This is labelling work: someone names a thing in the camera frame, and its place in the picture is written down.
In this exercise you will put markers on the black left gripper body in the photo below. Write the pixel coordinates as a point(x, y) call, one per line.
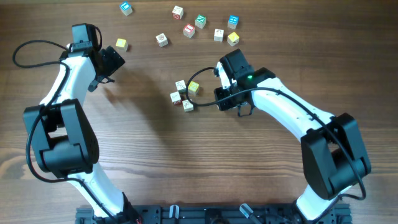
point(112, 63)

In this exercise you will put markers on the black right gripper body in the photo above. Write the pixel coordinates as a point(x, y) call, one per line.
point(221, 94)

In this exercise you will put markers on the yellow S block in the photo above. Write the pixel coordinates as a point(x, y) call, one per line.
point(193, 88)

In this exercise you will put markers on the green N top block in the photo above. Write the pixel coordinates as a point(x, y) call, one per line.
point(200, 21)

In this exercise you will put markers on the blue-top block far left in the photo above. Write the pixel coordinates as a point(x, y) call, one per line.
point(126, 8)

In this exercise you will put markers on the red shell block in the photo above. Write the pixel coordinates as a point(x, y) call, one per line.
point(161, 40)

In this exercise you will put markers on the yellow W block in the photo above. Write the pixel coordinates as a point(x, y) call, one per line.
point(187, 106)

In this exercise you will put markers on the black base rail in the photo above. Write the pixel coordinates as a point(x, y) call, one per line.
point(273, 213)

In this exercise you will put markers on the red M block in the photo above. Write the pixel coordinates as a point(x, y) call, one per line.
point(177, 12)

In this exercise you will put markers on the red A block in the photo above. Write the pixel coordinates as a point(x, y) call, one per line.
point(176, 98)

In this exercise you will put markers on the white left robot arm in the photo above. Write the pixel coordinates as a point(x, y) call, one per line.
point(61, 144)

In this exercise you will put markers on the red I block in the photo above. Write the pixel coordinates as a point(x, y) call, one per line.
point(189, 31)

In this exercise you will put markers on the blue-top block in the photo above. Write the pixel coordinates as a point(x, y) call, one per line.
point(233, 21)
point(126, 8)

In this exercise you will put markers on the yellow-top block number 3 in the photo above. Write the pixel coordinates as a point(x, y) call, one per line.
point(122, 44)

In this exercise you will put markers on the blue Z block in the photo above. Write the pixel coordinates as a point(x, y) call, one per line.
point(218, 35)

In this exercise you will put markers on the yellow-top block right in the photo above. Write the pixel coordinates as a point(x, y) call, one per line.
point(233, 39)

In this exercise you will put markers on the blue-top block right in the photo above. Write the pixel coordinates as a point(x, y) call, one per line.
point(233, 21)

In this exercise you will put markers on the green V block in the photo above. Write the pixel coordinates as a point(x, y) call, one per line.
point(181, 86)

